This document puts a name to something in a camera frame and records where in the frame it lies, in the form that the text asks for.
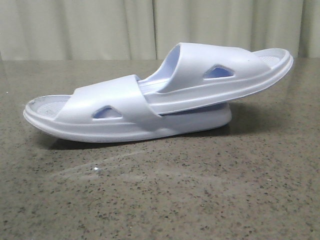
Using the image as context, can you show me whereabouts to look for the white pleated curtain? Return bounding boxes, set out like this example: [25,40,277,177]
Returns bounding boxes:
[0,0,320,61]

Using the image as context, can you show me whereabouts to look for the light blue slipper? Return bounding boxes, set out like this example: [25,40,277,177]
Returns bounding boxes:
[23,75,232,143]
[138,43,294,114]

